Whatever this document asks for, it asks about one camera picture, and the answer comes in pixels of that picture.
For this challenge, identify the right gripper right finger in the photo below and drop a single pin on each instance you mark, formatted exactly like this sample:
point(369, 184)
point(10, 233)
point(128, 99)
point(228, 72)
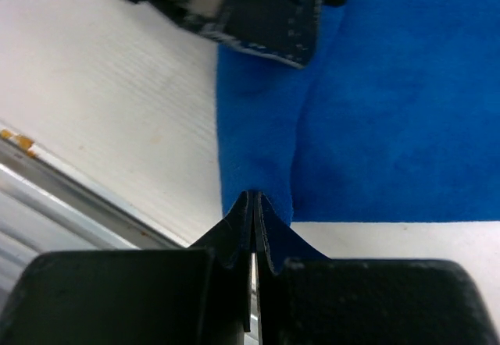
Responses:
point(304, 297)

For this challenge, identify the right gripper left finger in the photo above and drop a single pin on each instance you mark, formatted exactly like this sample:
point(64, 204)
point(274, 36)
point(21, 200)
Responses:
point(195, 295)

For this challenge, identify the grey towel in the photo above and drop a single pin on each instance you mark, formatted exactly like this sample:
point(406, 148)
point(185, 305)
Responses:
point(396, 118)

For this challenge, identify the aluminium rail frame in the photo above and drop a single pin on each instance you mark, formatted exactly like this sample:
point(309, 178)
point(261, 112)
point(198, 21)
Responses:
point(46, 205)

